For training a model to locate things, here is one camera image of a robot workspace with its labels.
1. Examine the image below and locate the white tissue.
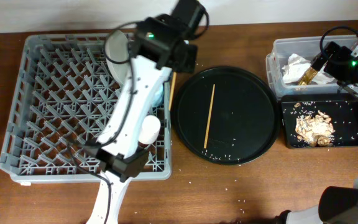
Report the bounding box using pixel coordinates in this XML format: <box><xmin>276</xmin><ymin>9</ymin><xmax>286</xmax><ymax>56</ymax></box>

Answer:
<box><xmin>282</xmin><ymin>54</ymin><xmax>335</xmax><ymax>85</ymax></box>

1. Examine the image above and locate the black rectangular waste bin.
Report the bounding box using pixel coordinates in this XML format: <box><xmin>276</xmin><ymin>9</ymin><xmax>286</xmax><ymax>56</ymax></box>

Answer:
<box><xmin>280</xmin><ymin>94</ymin><xmax>358</xmax><ymax>149</ymax></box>

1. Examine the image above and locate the grey dishwasher rack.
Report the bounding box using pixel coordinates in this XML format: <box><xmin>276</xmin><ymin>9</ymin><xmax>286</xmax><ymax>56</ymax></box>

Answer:
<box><xmin>0</xmin><ymin>32</ymin><xmax>173</xmax><ymax>184</ymax></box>

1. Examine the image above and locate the peanut shells and rice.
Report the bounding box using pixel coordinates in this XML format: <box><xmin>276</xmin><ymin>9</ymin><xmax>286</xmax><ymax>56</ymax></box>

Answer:
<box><xmin>292</xmin><ymin>103</ymin><xmax>335</xmax><ymax>147</ymax></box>

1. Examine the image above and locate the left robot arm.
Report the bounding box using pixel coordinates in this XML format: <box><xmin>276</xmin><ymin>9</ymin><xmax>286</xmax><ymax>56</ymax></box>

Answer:
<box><xmin>82</xmin><ymin>0</ymin><xmax>209</xmax><ymax>223</ymax></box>

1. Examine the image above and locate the clear plastic waste bin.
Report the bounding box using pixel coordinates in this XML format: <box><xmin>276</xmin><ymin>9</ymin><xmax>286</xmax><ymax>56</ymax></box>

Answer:
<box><xmin>265</xmin><ymin>37</ymin><xmax>347</xmax><ymax>99</ymax></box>

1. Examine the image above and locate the pink plastic cup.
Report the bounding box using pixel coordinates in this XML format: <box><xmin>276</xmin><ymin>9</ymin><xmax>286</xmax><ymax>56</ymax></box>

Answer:
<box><xmin>139</xmin><ymin>115</ymin><xmax>161</xmax><ymax>145</ymax></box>

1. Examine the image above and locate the wooden chopstick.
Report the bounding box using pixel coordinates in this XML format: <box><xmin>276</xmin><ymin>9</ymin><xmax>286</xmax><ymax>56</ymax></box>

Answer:
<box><xmin>168</xmin><ymin>72</ymin><xmax>177</xmax><ymax>111</ymax></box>
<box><xmin>203</xmin><ymin>84</ymin><xmax>216</xmax><ymax>149</ymax></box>

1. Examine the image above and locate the light blue plastic cup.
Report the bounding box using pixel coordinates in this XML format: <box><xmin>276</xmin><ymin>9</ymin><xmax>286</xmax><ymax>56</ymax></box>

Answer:
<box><xmin>151</xmin><ymin>84</ymin><xmax>164</xmax><ymax>108</ymax></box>

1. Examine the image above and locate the gold foil wrapper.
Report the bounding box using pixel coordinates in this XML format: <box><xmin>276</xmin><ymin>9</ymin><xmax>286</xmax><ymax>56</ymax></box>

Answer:
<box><xmin>298</xmin><ymin>57</ymin><xmax>326</xmax><ymax>85</ymax></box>

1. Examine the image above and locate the white round plate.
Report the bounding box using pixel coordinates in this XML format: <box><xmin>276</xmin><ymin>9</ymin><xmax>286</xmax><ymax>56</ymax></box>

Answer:
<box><xmin>104</xmin><ymin>30</ymin><xmax>129</xmax><ymax>86</ymax></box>

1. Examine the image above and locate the round black tray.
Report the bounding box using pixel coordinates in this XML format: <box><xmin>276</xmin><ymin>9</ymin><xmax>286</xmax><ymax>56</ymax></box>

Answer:
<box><xmin>171</xmin><ymin>66</ymin><xmax>281</xmax><ymax>166</ymax></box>

